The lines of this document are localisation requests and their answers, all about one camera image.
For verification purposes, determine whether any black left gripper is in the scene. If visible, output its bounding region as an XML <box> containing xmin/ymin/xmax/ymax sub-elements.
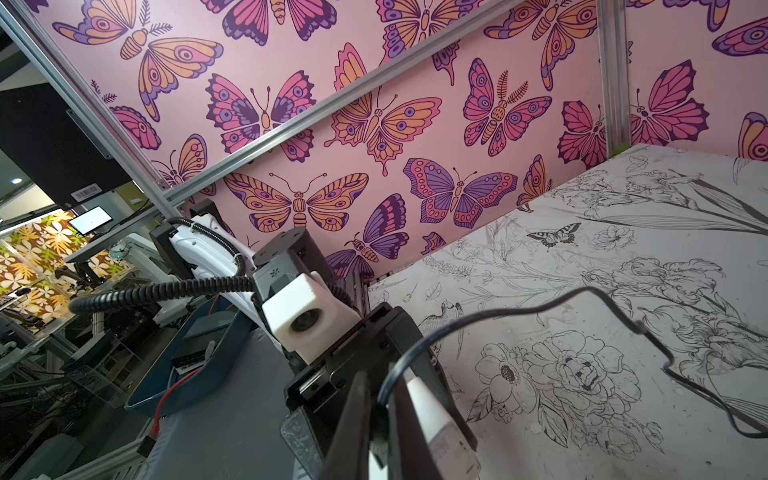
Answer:
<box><xmin>280</xmin><ymin>304</ymin><xmax>477</xmax><ymax>479</ymax></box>

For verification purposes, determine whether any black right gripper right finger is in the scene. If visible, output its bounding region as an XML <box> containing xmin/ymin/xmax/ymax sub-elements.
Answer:
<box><xmin>386</xmin><ymin>366</ymin><xmax>442</xmax><ymax>479</ymax></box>

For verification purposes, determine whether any aluminium frame post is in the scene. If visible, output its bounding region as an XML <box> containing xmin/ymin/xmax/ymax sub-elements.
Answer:
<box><xmin>596</xmin><ymin>0</ymin><xmax>631</xmax><ymax>157</ymax></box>

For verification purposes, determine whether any white network switch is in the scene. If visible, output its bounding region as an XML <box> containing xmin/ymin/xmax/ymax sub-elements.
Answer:
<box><xmin>405</xmin><ymin>370</ymin><xmax>481</xmax><ymax>480</ymax></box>

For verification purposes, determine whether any blue plastic bin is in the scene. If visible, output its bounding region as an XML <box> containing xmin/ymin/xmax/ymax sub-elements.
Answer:
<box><xmin>124</xmin><ymin>296</ymin><xmax>255</xmax><ymax>417</ymax></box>

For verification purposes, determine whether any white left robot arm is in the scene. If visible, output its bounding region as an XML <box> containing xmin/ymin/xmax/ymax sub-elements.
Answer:
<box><xmin>70</xmin><ymin>213</ymin><xmax>481</xmax><ymax>479</ymax></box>

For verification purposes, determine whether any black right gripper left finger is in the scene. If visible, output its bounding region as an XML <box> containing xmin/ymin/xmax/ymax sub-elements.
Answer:
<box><xmin>320</xmin><ymin>371</ymin><xmax>372</xmax><ymax>480</ymax></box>

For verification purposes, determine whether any black power adapter cable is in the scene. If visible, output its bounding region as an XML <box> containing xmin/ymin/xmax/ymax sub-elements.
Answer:
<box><xmin>376</xmin><ymin>286</ymin><xmax>768</xmax><ymax>440</ymax></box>

